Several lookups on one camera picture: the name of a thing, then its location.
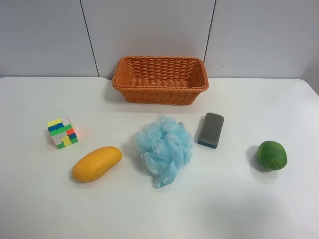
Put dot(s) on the green lemon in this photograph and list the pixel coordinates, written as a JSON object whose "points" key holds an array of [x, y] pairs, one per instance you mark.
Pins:
{"points": [[271, 155]]}

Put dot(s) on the orange woven basket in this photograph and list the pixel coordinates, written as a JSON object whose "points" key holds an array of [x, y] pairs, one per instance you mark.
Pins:
{"points": [[162, 80]]}

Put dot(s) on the blue mesh bath pouf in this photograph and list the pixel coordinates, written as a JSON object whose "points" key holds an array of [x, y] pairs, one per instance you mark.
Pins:
{"points": [[165, 147]]}

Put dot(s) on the grey blue whiteboard eraser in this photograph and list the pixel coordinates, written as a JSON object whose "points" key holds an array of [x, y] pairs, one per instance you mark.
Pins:
{"points": [[211, 130]]}

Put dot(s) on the yellow mango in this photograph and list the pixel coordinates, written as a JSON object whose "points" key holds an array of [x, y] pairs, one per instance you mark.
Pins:
{"points": [[95, 164]]}

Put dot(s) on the scrambled rubik's cube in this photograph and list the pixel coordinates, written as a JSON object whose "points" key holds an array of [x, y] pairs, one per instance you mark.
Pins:
{"points": [[62, 132]]}

